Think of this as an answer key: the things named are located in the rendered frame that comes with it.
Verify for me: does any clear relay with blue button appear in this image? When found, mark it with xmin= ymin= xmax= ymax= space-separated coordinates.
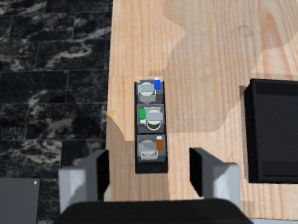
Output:
xmin=136 ymin=76 xmax=163 ymax=105

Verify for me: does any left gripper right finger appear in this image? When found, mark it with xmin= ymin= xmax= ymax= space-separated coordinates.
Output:
xmin=189 ymin=147 xmax=241 ymax=210

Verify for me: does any clear relay with orange button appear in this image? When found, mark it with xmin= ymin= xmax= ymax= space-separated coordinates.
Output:
xmin=137 ymin=134 xmax=166 ymax=163

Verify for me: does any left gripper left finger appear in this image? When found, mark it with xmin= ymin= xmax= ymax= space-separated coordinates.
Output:
xmin=58 ymin=149 xmax=110 ymax=214

